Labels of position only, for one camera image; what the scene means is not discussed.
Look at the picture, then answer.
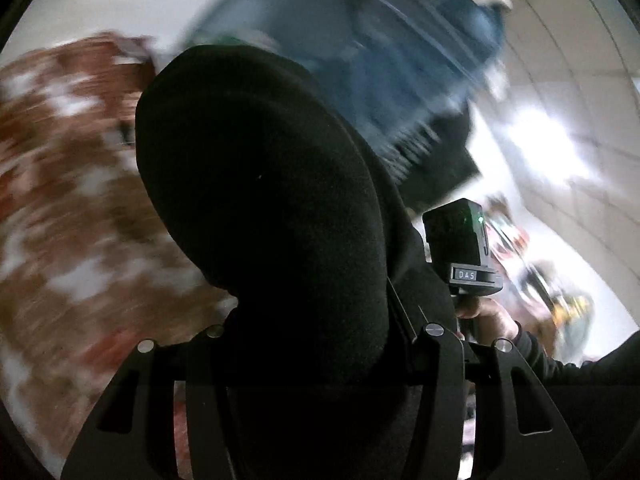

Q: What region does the floral blanket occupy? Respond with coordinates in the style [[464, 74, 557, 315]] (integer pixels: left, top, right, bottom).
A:
[[0, 32, 241, 476]]

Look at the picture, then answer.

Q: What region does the dark cloth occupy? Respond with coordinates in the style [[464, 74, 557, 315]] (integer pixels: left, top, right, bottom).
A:
[[395, 105, 483, 211]]

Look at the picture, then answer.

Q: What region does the cluttered rack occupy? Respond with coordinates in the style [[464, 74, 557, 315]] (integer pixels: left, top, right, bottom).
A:
[[480, 195, 596, 361]]

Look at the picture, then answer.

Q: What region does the blue denim garment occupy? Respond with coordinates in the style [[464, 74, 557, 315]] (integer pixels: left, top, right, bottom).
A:
[[187, 0, 506, 186]]

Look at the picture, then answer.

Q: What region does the black hoodie with orange print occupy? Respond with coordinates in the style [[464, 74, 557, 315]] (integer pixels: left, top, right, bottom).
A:
[[135, 44, 471, 480]]

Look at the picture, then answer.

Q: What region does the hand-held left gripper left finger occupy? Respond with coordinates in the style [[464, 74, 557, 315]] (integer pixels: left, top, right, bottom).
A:
[[60, 325, 238, 480]]

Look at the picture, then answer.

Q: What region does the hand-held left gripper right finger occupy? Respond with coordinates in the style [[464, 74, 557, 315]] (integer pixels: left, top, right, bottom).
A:
[[386, 280, 592, 480]]

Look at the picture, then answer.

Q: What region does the person's right forearm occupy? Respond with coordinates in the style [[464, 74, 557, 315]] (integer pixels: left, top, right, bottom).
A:
[[510, 321, 640, 396]]

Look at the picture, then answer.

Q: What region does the person's right hand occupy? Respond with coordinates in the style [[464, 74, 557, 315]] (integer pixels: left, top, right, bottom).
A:
[[454, 297, 522, 345]]

